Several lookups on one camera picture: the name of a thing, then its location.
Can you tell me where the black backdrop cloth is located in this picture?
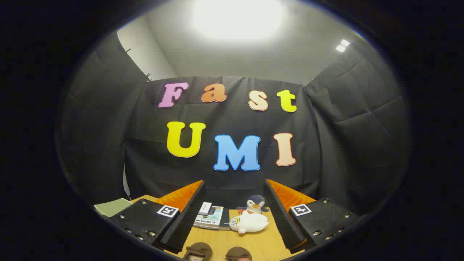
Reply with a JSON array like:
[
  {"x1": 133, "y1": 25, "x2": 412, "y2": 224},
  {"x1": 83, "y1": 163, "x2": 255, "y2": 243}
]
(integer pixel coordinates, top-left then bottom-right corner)
[{"x1": 58, "y1": 31, "x2": 412, "y2": 218}]

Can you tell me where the green fabric storage box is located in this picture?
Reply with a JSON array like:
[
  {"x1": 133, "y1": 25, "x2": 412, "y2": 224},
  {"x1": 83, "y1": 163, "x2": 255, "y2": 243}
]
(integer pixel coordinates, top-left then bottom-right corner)
[{"x1": 94, "y1": 198, "x2": 133, "y2": 217}]

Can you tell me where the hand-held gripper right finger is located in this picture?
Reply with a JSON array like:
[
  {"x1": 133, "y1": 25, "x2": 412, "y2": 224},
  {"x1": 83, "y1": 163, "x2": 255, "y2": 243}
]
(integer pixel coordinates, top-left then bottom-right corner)
[{"x1": 264, "y1": 178, "x2": 361, "y2": 254}]

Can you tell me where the grey penguin plush toy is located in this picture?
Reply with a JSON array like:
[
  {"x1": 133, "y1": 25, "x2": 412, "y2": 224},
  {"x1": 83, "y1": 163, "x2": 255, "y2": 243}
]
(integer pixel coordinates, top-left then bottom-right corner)
[{"x1": 236, "y1": 195, "x2": 270, "y2": 214}]

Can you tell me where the brown fuzzy shoe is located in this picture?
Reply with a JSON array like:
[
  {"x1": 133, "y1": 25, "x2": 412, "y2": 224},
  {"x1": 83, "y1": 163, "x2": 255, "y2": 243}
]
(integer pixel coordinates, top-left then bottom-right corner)
[
  {"x1": 183, "y1": 242, "x2": 213, "y2": 261},
  {"x1": 225, "y1": 246, "x2": 253, "y2": 261}
]

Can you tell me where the white seal plush toy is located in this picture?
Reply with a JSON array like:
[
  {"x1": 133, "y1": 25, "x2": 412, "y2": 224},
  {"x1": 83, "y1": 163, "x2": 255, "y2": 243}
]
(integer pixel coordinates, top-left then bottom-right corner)
[{"x1": 228, "y1": 211, "x2": 269, "y2": 234}]

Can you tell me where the book with teal cover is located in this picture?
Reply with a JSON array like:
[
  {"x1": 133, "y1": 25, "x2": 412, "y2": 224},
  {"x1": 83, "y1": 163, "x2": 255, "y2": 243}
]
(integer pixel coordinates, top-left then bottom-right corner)
[{"x1": 193, "y1": 206, "x2": 224, "y2": 229}]

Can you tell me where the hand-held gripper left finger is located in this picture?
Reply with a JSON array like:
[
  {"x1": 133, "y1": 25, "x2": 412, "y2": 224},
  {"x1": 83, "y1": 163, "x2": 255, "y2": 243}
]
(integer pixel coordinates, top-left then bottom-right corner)
[{"x1": 109, "y1": 180, "x2": 206, "y2": 254}]

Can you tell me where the large ceiling light panel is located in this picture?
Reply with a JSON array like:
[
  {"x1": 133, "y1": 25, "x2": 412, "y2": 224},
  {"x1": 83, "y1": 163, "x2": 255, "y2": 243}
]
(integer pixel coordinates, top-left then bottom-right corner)
[{"x1": 192, "y1": 0, "x2": 285, "y2": 40}]

